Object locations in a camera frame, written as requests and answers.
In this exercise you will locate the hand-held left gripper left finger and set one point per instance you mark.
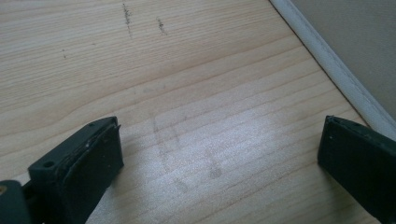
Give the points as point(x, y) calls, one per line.
point(81, 165)

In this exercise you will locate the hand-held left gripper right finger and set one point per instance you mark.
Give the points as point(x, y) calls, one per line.
point(358, 158)

